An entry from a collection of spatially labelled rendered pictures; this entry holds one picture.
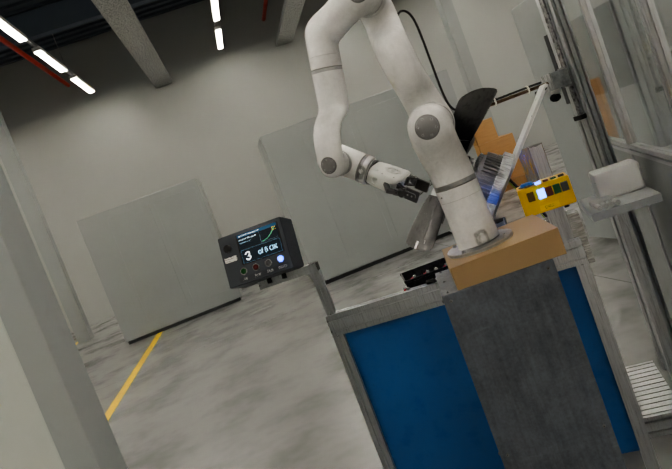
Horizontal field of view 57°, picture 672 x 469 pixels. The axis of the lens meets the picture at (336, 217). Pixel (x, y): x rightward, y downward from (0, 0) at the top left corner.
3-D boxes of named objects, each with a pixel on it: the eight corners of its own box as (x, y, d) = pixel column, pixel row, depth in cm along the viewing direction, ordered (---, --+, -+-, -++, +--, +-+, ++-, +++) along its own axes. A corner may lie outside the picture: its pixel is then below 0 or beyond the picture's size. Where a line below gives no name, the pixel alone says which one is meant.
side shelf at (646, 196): (639, 188, 251) (637, 181, 251) (663, 200, 217) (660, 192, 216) (580, 207, 258) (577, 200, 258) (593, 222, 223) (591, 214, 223)
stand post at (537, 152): (631, 405, 255) (539, 142, 247) (635, 415, 246) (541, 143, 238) (619, 407, 256) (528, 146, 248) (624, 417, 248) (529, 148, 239)
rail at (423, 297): (587, 259, 200) (579, 236, 199) (589, 262, 196) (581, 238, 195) (335, 333, 225) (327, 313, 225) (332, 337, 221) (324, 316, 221)
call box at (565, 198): (574, 201, 201) (564, 170, 200) (578, 206, 191) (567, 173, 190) (525, 217, 205) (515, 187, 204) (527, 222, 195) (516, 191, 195)
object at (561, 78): (564, 88, 263) (557, 69, 262) (575, 83, 256) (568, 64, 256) (545, 95, 260) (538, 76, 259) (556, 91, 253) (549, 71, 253)
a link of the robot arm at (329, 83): (324, 64, 164) (345, 176, 168) (346, 65, 178) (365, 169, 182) (294, 71, 168) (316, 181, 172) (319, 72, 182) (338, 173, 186)
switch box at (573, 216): (592, 256, 258) (575, 207, 256) (595, 261, 249) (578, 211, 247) (556, 267, 262) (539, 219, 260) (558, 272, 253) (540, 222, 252)
